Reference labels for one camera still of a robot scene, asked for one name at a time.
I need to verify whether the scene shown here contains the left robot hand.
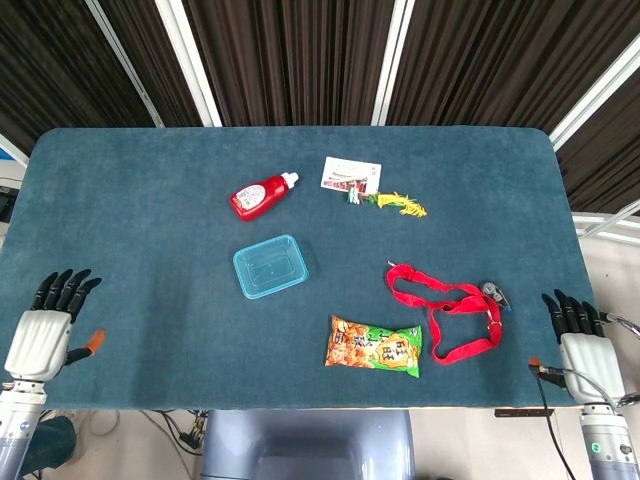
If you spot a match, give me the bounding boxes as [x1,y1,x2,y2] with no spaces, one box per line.
[3,268,107,384]

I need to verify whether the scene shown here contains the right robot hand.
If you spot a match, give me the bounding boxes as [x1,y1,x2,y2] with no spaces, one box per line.
[528,288,626,404]

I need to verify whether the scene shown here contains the teal plastic container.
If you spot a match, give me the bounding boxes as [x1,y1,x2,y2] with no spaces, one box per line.
[232,233,310,300]

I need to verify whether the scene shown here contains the dark green fabric bundle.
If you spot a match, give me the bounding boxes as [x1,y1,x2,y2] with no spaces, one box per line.
[19,417,77,476]

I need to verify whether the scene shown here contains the teal table cloth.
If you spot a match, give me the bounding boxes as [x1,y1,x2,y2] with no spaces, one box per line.
[0,126,601,411]

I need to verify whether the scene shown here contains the dark brown curtain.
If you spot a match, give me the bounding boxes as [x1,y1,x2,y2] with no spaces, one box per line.
[94,0,204,128]
[387,0,640,134]
[0,0,156,156]
[555,74,640,216]
[182,0,396,128]

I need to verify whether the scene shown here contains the green orange snack bag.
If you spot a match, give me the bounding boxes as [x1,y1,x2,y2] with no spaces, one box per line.
[324,314,424,380]

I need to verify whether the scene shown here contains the yellow tassel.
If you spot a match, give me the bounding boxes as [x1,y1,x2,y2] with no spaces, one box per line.
[375,191,429,219]

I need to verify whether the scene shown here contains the red ketchup squeeze bottle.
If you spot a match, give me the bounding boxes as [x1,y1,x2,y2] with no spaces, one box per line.
[229,171,300,223]

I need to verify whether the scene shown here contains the blue-grey robot torso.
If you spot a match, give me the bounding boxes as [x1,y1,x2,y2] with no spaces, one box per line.
[199,409,416,480]

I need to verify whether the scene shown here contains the white printed card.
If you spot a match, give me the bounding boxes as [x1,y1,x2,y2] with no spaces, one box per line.
[320,156,383,194]

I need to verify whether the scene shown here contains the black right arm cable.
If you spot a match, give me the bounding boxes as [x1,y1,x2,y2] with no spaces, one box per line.
[534,367,579,480]

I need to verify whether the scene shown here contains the red lanyard strap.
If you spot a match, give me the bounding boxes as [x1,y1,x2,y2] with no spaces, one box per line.
[385,262,504,365]

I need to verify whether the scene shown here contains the metal keychain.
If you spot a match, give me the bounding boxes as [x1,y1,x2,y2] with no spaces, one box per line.
[477,279,514,311]

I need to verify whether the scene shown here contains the white metal rack frame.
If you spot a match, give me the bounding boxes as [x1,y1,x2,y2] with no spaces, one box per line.
[572,199,640,246]

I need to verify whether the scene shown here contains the black floor cables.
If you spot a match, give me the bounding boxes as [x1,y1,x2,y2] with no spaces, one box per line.
[144,409,209,456]

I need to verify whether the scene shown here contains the white frame post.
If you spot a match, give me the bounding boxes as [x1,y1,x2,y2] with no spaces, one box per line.
[371,0,412,126]
[154,0,223,128]
[549,47,640,151]

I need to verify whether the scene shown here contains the thin grey frame post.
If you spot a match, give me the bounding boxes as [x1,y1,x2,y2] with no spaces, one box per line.
[84,0,165,128]

